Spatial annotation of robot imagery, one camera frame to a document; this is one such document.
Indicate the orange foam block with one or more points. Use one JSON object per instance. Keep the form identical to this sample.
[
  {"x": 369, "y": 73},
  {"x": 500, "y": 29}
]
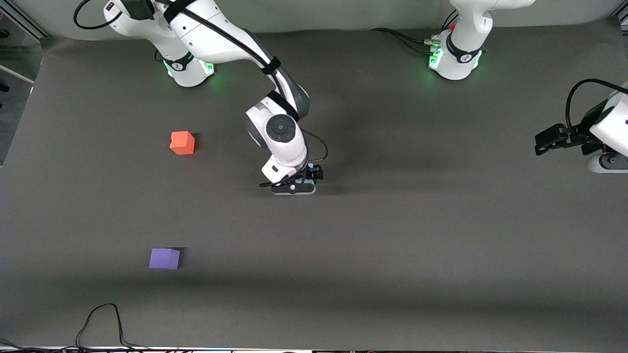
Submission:
[{"x": 182, "y": 143}]

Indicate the purple foam block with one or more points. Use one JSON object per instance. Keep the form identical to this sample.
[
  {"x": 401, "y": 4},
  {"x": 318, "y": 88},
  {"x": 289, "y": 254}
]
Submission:
[{"x": 164, "y": 259}]

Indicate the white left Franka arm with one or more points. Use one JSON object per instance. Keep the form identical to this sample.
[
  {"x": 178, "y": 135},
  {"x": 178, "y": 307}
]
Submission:
[{"x": 461, "y": 54}]

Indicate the aluminium frame rail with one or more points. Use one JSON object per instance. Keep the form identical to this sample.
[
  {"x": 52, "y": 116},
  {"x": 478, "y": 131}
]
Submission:
[{"x": 29, "y": 24}]

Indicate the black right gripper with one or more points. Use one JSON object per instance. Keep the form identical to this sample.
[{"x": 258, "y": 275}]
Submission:
[{"x": 314, "y": 173}]

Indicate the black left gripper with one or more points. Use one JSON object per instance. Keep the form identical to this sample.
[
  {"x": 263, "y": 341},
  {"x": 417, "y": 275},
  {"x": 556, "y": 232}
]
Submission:
[{"x": 578, "y": 136}]

